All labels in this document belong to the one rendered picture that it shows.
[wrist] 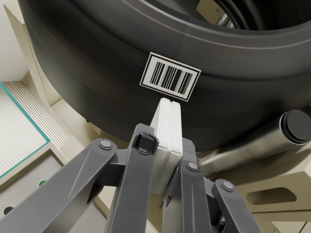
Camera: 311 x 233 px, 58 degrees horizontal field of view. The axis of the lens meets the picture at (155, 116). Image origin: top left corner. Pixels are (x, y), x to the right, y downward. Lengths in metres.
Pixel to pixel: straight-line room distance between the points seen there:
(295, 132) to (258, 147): 0.07
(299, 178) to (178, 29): 0.23
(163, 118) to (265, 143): 0.26
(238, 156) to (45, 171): 0.71
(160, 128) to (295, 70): 0.26
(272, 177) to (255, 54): 0.17
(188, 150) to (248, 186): 0.32
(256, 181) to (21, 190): 0.77
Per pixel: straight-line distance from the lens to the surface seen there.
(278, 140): 0.40
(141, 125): 0.17
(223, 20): 1.02
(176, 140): 0.15
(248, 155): 0.46
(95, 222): 1.00
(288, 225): 0.81
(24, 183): 1.03
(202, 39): 0.33
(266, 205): 0.49
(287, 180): 0.41
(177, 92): 0.33
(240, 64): 0.34
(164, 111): 0.18
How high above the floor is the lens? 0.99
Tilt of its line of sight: 7 degrees up
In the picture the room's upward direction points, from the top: 43 degrees counter-clockwise
